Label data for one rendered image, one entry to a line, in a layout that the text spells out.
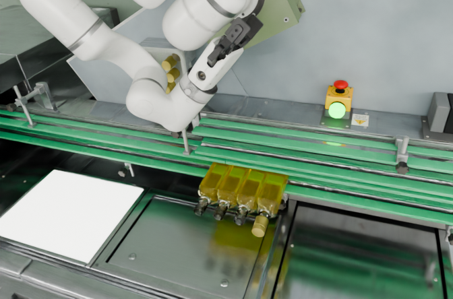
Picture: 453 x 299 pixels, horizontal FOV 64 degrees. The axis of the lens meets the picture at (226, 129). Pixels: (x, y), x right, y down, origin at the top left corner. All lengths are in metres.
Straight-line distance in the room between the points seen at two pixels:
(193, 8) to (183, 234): 0.70
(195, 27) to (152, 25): 0.57
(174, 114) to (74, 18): 0.26
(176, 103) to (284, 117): 0.42
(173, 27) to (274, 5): 0.34
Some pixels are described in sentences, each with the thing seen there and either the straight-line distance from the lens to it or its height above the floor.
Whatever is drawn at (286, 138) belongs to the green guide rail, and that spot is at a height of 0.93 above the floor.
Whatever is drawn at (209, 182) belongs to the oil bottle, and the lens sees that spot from 1.06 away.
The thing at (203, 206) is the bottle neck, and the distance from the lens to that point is 1.02.
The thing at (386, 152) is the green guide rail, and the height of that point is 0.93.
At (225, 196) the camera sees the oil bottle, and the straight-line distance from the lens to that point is 1.02.
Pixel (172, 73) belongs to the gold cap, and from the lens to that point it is 1.21.
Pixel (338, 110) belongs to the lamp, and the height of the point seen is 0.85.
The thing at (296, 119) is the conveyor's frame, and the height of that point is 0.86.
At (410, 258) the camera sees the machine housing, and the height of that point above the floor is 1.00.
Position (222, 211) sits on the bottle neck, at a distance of 1.00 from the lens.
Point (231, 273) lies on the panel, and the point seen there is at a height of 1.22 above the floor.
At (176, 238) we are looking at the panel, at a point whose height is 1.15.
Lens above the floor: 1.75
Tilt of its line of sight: 50 degrees down
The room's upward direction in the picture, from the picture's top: 148 degrees counter-clockwise
